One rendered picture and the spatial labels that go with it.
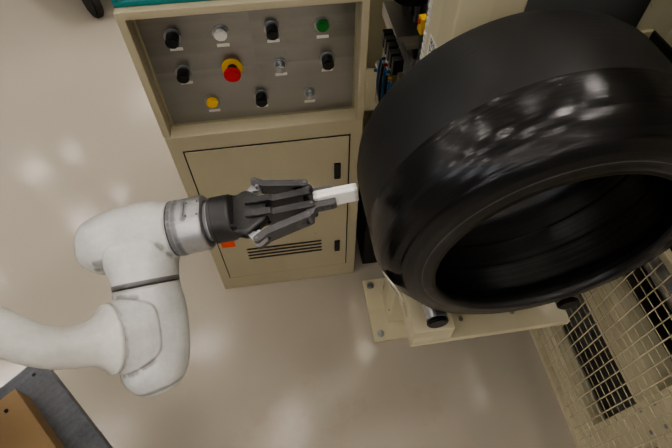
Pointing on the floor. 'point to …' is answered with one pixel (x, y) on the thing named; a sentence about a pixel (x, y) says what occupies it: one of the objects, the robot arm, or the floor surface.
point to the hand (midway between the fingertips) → (336, 195)
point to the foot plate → (385, 331)
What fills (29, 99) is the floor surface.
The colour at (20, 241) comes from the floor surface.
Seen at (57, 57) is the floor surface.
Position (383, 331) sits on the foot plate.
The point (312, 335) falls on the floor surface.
